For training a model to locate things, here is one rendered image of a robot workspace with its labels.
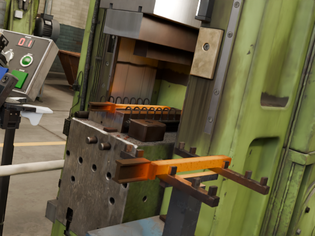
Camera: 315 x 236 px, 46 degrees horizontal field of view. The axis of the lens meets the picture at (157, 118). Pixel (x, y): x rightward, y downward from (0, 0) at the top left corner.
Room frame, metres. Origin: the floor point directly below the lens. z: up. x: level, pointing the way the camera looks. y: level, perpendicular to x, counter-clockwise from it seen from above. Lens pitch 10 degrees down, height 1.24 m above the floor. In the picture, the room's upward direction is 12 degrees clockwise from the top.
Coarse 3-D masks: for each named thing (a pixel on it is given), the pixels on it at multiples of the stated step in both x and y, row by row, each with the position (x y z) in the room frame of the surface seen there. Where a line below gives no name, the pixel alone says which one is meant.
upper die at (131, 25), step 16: (112, 16) 1.48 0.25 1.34; (128, 16) 1.42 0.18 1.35; (144, 16) 1.39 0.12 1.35; (112, 32) 1.47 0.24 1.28; (128, 32) 1.41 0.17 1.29; (144, 32) 1.40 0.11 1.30; (160, 32) 1.46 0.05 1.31; (176, 32) 1.54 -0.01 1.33; (192, 32) 1.62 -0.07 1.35; (176, 48) 1.58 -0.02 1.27; (192, 48) 1.63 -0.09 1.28
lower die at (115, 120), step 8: (96, 112) 1.48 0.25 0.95; (104, 112) 1.45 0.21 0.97; (120, 112) 1.39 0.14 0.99; (128, 112) 1.41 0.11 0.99; (136, 112) 1.45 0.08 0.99; (144, 112) 1.49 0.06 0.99; (152, 112) 1.53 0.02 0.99; (160, 112) 1.58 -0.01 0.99; (176, 112) 1.67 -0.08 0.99; (96, 120) 1.47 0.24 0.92; (104, 120) 1.44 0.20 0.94; (112, 120) 1.41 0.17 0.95; (120, 120) 1.38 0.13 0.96; (120, 128) 1.38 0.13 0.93; (128, 128) 1.41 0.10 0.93; (168, 128) 1.60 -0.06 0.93; (176, 128) 1.64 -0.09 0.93
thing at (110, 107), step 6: (90, 102) 1.35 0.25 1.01; (96, 102) 1.38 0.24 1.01; (108, 102) 1.43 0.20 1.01; (90, 108) 1.34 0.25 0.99; (96, 108) 1.36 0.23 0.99; (102, 108) 1.38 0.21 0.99; (108, 108) 1.41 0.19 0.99; (114, 108) 1.41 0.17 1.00; (144, 108) 1.55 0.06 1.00; (156, 108) 1.61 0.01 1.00; (162, 108) 1.64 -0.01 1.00; (168, 108) 1.67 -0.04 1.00
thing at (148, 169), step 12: (204, 156) 0.97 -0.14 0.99; (216, 156) 1.00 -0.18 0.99; (120, 168) 0.74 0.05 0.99; (132, 168) 0.76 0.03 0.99; (144, 168) 0.79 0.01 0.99; (156, 168) 0.79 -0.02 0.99; (168, 168) 0.83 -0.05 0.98; (180, 168) 0.86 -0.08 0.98; (192, 168) 0.90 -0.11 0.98; (204, 168) 0.93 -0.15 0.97; (120, 180) 0.74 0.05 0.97; (132, 180) 0.76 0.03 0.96; (144, 180) 0.78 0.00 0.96
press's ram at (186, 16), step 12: (108, 0) 1.50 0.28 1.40; (120, 0) 1.46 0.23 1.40; (132, 0) 1.42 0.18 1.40; (144, 0) 1.38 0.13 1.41; (156, 0) 1.35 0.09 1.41; (168, 0) 1.40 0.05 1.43; (180, 0) 1.45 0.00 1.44; (192, 0) 1.50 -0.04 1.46; (144, 12) 1.37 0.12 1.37; (156, 12) 1.36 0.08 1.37; (168, 12) 1.40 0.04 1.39; (180, 12) 1.46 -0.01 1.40; (192, 12) 1.51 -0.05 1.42; (180, 24) 1.54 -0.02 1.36; (192, 24) 1.52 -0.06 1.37
